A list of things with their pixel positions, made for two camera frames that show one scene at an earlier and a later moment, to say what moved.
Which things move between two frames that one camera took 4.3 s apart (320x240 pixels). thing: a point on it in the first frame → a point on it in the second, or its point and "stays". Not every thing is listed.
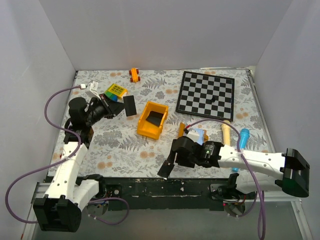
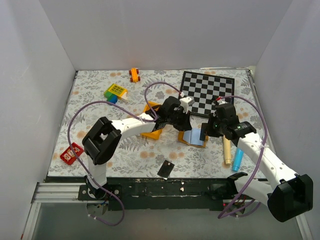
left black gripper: x=112 y=108 → x=186 y=124
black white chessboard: x=206 y=95 stays
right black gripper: x=181 y=162 → x=208 y=129
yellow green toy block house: x=116 y=93 stays
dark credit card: x=165 y=169 stays
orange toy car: x=134 y=77 stays
